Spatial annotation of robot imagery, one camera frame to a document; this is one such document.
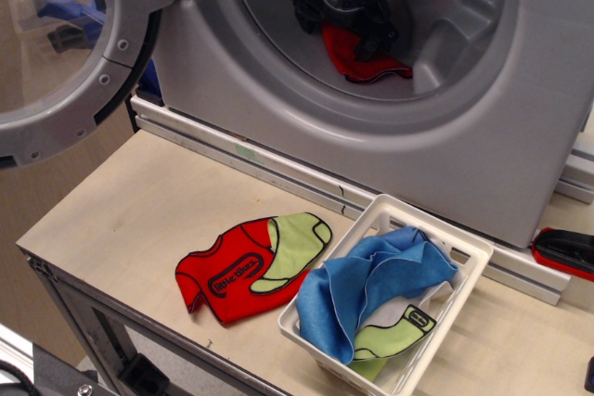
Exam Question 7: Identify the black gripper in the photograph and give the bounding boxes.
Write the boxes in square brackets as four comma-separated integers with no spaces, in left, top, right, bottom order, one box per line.
[291,0,399,62]

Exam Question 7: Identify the red cloth with black trim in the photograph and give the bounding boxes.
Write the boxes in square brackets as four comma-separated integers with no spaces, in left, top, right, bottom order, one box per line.
[321,21,413,84]

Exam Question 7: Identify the grey toy washing machine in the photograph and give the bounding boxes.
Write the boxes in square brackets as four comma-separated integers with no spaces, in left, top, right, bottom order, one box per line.
[154,0,593,247]

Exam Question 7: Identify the green toy sock cloth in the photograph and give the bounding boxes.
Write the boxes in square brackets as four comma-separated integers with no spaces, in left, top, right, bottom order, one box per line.
[250,212,333,295]

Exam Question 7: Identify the blue cloth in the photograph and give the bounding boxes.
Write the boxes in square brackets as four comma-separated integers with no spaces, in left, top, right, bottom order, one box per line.
[295,226,460,365]

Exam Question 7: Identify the blue object behind door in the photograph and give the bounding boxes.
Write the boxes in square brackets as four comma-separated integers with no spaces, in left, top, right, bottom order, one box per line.
[35,0,161,100]

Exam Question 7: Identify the grey round washer door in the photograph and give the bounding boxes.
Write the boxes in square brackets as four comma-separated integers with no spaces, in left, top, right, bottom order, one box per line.
[1,0,175,169]

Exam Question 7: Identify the red toy shirt cloth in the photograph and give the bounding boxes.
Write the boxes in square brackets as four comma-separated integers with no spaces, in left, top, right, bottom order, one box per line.
[174,218,309,325]

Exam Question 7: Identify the white cloth in basket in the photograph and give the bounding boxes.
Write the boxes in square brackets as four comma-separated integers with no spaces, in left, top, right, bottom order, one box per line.
[358,226,458,329]

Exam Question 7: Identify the green sock cloth in basket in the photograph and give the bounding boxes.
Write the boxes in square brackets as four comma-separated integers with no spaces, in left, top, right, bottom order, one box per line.
[348,304,436,381]

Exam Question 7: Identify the red black clamp tool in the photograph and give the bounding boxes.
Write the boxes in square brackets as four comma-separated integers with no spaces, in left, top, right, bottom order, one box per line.
[531,227,593,281]

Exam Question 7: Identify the white aluminium rail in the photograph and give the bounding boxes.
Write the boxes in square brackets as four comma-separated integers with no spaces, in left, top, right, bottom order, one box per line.
[129,96,570,305]

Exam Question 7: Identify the grey table frame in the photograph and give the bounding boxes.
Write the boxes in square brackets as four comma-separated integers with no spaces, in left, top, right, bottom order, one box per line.
[23,250,286,395]

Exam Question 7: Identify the black braided cable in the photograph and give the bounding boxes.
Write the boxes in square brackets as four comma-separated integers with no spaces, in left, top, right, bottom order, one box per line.
[0,361,36,396]

